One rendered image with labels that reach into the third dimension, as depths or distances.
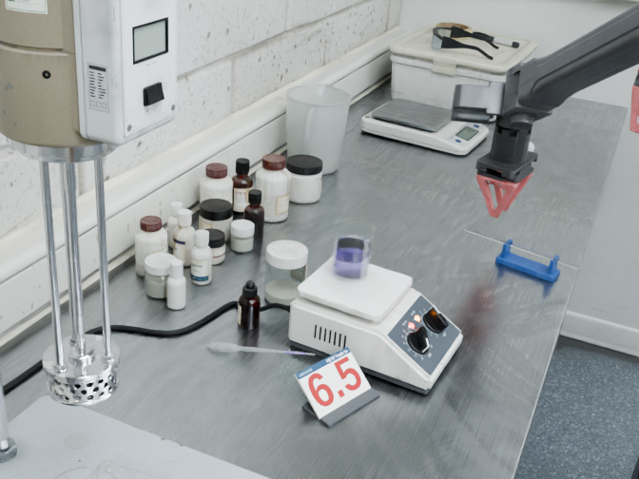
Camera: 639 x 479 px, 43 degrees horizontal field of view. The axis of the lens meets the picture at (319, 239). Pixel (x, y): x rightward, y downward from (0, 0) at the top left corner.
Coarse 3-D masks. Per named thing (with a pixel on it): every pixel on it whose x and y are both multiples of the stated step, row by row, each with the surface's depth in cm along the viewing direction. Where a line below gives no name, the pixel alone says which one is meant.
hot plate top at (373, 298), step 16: (320, 272) 107; (384, 272) 108; (304, 288) 103; (320, 288) 103; (336, 288) 104; (352, 288) 104; (368, 288) 104; (384, 288) 105; (400, 288) 105; (336, 304) 101; (352, 304) 100; (368, 304) 101; (384, 304) 101
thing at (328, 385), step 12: (336, 360) 98; (348, 360) 99; (324, 372) 97; (336, 372) 98; (348, 372) 99; (312, 384) 95; (324, 384) 96; (336, 384) 97; (348, 384) 98; (360, 384) 99; (312, 396) 94; (324, 396) 95; (336, 396) 96; (324, 408) 94
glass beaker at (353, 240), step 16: (336, 224) 105; (352, 224) 107; (368, 224) 106; (336, 240) 104; (352, 240) 102; (368, 240) 103; (336, 256) 105; (352, 256) 103; (368, 256) 105; (336, 272) 105; (352, 272) 104; (368, 272) 107
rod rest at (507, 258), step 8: (512, 240) 132; (504, 248) 131; (504, 256) 132; (512, 256) 133; (520, 256) 133; (504, 264) 132; (512, 264) 131; (520, 264) 130; (528, 264) 131; (536, 264) 131; (544, 264) 131; (552, 264) 127; (528, 272) 130; (536, 272) 129; (544, 272) 129; (552, 272) 129; (552, 280) 128
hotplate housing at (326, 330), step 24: (312, 312) 102; (336, 312) 102; (288, 336) 106; (312, 336) 104; (336, 336) 102; (360, 336) 100; (384, 336) 99; (360, 360) 101; (384, 360) 100; (408, 360) 98; (408, 384) 100; (432, 384) 99
